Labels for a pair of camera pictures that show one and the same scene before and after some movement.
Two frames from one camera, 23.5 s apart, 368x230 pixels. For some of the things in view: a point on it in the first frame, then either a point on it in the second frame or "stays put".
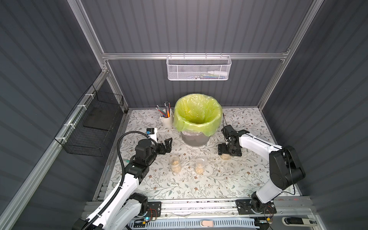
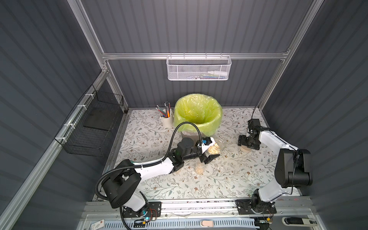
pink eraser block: [208, 223] stays put
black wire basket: [87, 131] stays put
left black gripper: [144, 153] → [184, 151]
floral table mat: [201, 173] stays put
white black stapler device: [297, 221] stays put
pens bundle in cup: [167, 114] stays put
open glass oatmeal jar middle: [200, 166] stays put
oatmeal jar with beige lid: [225, 156] → [217, 148]
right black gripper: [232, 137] → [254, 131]
